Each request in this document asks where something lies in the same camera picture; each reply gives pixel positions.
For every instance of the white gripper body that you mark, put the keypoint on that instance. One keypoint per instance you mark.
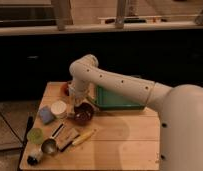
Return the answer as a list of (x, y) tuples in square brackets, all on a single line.
[(77, 97)]

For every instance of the cream round container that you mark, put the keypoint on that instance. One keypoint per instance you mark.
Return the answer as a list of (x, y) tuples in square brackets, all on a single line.
[(58, 109)]

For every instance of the yellow handled knife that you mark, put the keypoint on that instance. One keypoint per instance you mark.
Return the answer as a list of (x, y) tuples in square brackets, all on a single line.
[(79, 139)]

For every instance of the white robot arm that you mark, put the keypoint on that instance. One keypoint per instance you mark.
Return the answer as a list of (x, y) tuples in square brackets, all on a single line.
[(180, 110)]

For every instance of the wooden cutting board table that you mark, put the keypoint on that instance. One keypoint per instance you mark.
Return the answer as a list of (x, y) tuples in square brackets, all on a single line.
[(123, 140)]

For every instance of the wooden block brush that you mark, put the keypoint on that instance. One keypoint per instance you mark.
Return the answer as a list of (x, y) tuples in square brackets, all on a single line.
[(66, 138)]

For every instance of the orange bowl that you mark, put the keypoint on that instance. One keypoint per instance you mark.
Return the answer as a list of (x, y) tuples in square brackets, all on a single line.
[(65, 89)]

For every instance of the green plastic cup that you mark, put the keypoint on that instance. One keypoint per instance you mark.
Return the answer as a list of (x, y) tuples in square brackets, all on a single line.
[(35, 136)]

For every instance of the green plastic tray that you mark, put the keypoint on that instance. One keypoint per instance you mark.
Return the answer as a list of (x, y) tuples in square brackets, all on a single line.
[(109, 100)]

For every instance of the purple bowl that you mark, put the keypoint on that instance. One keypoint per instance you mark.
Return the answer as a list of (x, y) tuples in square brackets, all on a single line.
[(83, 114)]

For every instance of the metal measuring cup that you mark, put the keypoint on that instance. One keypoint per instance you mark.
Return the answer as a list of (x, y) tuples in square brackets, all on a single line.
[(49, 146)]

